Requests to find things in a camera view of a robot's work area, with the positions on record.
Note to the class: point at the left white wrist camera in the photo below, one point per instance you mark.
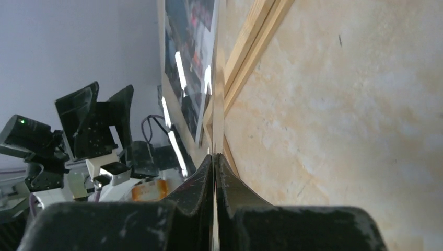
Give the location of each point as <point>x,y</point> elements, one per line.
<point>108,170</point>

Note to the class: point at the printed photo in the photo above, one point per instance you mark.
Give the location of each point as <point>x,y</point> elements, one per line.
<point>189,32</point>

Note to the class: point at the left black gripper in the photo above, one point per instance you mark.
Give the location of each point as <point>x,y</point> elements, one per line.
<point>86,134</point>

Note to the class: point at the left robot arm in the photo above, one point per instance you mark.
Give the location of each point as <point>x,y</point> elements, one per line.
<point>102,194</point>

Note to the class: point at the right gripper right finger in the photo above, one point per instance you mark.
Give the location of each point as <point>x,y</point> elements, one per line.
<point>237,206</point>

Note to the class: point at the transparent plastic sheet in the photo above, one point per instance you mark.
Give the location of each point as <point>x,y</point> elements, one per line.
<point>213,119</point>

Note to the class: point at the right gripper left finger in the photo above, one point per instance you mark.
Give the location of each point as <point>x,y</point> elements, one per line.
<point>189,224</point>

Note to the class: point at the wooden picture frame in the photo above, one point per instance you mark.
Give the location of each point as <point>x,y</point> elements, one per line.
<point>259,27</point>

